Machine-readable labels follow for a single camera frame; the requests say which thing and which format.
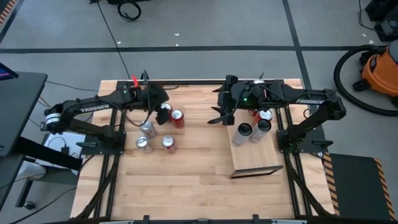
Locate computer monitor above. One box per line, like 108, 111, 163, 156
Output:
0, 62, 19, 82

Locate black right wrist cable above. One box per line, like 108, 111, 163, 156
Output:
206, 90, 249, 125

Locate black mat hazard stripes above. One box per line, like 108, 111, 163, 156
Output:
323, 152, 398, 222
0, 0, 18, 24

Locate black aluminium table frame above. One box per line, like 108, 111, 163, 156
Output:
74, 79, 335, 220

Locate black equipment case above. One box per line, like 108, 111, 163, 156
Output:
359, 0, 398, 43

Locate black desk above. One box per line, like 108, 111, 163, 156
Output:
0, 71, 84, 210

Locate red Coke Zero can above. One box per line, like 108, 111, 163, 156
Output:
160, 102, 174, 121
170, 108, 185, 129

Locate thin black cable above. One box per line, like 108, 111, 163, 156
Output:
45, 80, 99, 93

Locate white paper sheet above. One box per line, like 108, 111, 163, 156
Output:
43, 132, 86, 170

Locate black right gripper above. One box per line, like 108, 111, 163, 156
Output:
210, 74, 251, 126

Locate silver Diet Coke can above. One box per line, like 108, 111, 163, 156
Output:
140, 120, 158, 140
136, 135, 154, 154

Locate tall slim silver can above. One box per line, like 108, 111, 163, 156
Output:
248, 119, 272, 144
231, 123, 253, 147

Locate long black floor cable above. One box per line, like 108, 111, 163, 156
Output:
90, 0, 131, 80

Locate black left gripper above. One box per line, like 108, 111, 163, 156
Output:
141, 84, 170, 125

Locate coiled black cable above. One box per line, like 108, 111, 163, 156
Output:
116, 1, 142, 22

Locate orange shop vacuum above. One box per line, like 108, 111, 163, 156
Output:
333, 44, 398, 118
353, 39, 398, 106

